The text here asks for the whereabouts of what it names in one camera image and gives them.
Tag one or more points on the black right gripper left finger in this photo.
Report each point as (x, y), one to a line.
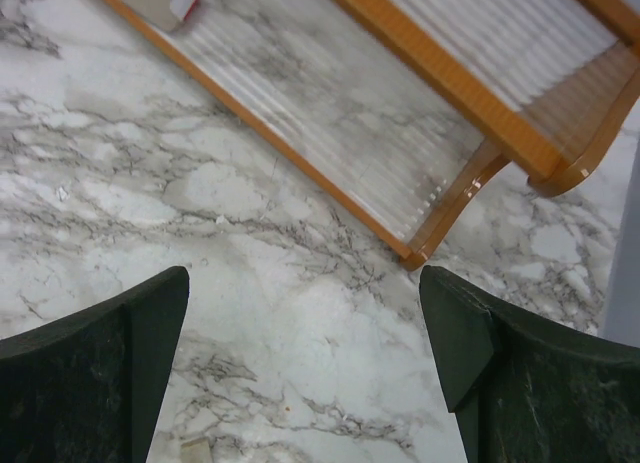
(89, 387)

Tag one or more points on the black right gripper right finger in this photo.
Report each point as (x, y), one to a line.
(524, 388)

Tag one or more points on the small beige wrapper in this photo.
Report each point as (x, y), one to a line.
(196, 451)

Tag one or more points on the wooden shelf rack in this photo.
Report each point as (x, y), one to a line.
(402, 110)

